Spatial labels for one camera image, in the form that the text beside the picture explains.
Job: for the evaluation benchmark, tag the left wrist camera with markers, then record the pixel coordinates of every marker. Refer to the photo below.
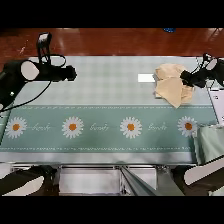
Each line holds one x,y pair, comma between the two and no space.
43,40

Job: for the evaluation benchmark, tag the yellow polo shirt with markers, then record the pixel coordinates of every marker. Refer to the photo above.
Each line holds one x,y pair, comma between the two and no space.
170,85

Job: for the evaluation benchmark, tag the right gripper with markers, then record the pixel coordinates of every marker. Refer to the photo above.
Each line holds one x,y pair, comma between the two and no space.
195,79

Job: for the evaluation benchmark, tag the pale green garment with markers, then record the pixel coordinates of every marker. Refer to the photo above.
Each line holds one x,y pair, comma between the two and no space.
211,143

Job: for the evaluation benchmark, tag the silver frame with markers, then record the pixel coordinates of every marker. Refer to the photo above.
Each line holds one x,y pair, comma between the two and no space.
140,186

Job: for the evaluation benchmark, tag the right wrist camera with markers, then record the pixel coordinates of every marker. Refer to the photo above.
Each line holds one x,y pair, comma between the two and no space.
206,59

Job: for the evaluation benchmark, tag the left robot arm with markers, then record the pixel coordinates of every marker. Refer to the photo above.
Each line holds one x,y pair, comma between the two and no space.
13,75

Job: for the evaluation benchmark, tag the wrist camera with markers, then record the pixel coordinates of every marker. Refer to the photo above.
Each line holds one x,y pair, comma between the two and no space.
206,59
43,40

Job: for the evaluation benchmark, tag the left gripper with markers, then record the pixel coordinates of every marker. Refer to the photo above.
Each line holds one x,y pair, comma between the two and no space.
70,73

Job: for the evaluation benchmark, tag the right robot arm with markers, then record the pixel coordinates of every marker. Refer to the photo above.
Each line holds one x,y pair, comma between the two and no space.
218,71

